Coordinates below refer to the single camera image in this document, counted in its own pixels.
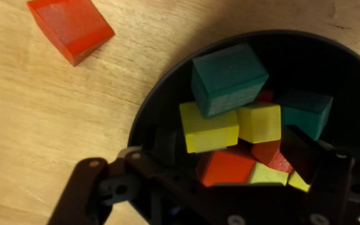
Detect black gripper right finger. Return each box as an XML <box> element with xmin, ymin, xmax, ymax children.
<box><xmin>280</xmin><ymin>126</ymin><xmax>360</xmax><ymax>225</ymax></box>

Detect large yellow wooden block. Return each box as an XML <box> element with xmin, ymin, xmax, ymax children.
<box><xmin>179</xmin><ymin>100</ymin><xmax>240</xmax><ymax>155</ymax></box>

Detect large green wooden block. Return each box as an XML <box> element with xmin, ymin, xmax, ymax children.
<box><xmin>190</xmin><ymin>43</ymin><xmax>270</xmax><ymax>119</ymax></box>

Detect red wooden cube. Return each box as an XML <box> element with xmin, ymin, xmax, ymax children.
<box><xmin>26</xmin><ymin>0</ymin><xmax>116</xmax><ymax>68</ymax></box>

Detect black bowl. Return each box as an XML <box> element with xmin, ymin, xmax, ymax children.
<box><xmin>127</xmin><ymin>29</ymin><xmax>360</xmax><ymax>198</ymax></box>

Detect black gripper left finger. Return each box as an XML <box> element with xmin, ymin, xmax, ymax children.
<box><xmin>46</xmin><ymin>129</ymin><xmax>215</xmax><ymax>225</ymax></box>

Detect green wooden cube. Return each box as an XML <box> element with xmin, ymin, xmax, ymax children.
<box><xmin>279</xmin><ymin>89</ymin><xmax>335</xmax><ymax>141</ymax></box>

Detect red wooden block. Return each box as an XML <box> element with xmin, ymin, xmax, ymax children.
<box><xmin>196</xmin><ymin>148</ymin><xmax>257</xmax><ymax>188</ymax></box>
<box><xmin>249</xmin><ymin>140</ymin><xmax>295</xmax><ymax>174</ymax></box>
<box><xmin>256</xmin><ymin>89</ymin><xmax>277</xmax><ymax>105</ymax></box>

